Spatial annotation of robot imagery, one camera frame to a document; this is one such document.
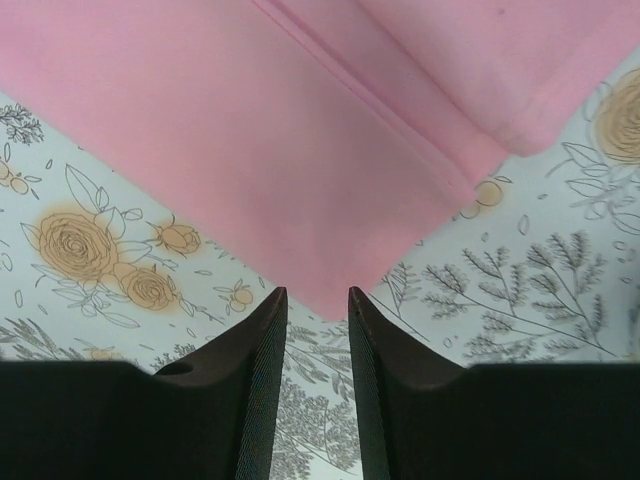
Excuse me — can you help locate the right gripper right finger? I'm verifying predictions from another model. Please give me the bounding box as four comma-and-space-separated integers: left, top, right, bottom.
348, 288, 639, 479

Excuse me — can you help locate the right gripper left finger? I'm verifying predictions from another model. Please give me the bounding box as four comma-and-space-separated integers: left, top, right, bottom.
1, 287, 288, 479

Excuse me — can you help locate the pink t shirt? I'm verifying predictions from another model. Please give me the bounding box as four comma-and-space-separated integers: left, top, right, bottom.
1, 1, 639, 320

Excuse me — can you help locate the floral table mat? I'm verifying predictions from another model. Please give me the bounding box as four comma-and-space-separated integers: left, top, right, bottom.
0, 69, 640, 480

